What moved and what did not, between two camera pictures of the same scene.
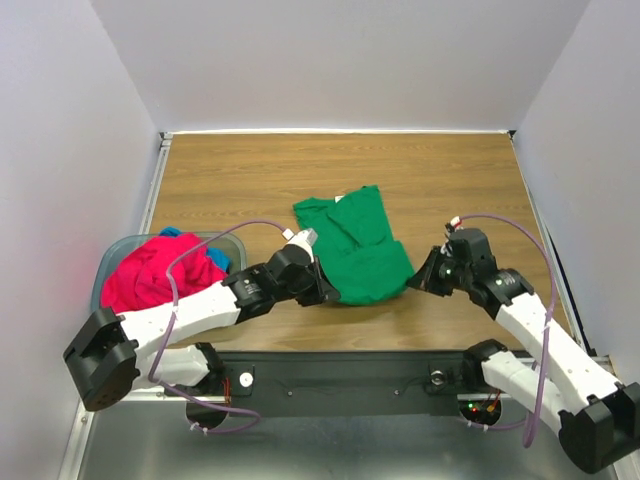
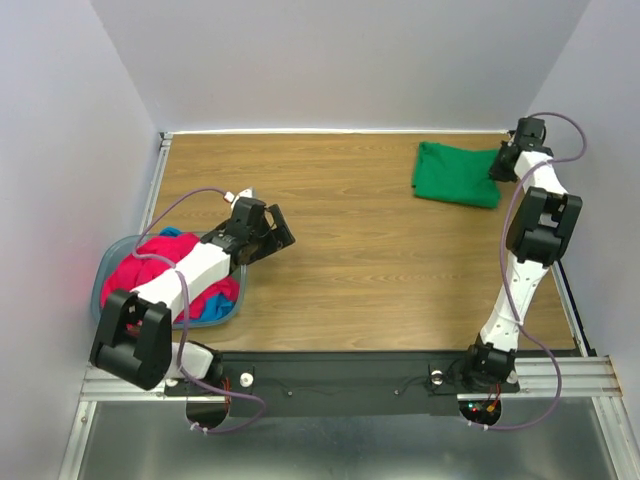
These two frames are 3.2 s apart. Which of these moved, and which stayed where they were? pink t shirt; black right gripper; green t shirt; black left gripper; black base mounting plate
Moved: black left gripper; green t shirt; black right gripper
Stayed: pink t shirt; black base mounting plate
